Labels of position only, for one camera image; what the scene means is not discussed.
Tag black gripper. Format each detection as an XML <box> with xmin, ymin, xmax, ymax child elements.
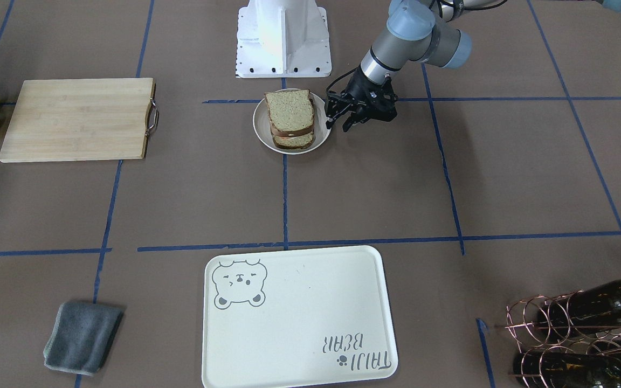
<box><xmin>325</xmin><ymin>69</ymin><xmax>398</xmax><ymax>133</ymax></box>

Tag bread slice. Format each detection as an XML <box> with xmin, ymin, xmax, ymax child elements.
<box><xmin>265</xmin><ymin>89</ymin><xmax>315</xmax><ymax>137</ymax></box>
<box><xmin>273</xmin><ymin>132</ymin><xmax>315</xmax><ymax>150</ymax></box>

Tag white round plate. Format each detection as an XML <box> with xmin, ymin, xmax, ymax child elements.
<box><xmin>252</xmin><ymin>92</ymin><xmax>332</xmax><ymax>155</ymax></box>

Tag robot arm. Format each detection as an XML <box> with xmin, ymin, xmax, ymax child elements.
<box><xmin>325</xmin><ymin>1</ymin><xmax>503</xmax><ymax>131</ymax></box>

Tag cream bear tray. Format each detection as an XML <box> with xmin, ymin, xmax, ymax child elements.
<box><xmin>202</xmin><ymin>245</ymin><xmax>399</xmax><ymax>387</ymax></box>

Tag wooden cutting board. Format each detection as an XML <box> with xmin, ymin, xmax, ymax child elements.
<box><xmin>0</xmin><ymin>77</ymin><xmax>158</xmax><ymax>163</ymax></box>

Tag green wine bottle middle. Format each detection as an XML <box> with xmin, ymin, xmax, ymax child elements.
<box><xmin>512</xmin><ymin>350</ymin><xmax>621</xmax><ymax>387</ymax></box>

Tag green wine bottle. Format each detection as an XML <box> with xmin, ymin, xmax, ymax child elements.
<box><xmin>512</xmin><ymin>350</ymin><xmax>621</xmax><ymax>387</ymax></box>
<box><xmin>534</xmin><ymin>279</ymin><xmax>621</xmax><ymax>341</ymax></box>

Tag green wine bottle front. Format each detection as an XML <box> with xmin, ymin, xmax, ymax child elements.
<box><xmin>534</xmin><ymin>279</ymin><xmax>621</xmax><ymax>341</ymax></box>

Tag folded grey cloth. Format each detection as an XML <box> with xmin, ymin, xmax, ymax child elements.
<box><xmin>43</xmin><ymin>301</ymin><xmax>124</xmax><ymax>376</ymax></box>

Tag black camera cable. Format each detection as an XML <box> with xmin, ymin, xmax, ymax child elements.
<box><xmin>324</xmin><ymin>67</ymin><xmax>357</xmax><ymax>103</ymax></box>

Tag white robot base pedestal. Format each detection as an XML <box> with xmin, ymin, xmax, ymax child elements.
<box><xmin>235</xmin><ymin>1</ymin><xmax>332</xmax><ymax>79</ymax></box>

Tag copper wire bottle rack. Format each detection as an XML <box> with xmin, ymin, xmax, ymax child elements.
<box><xmin>502</xmin><ymin>292</ymin><xmax>621</xmax><ymax>387</ymax></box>

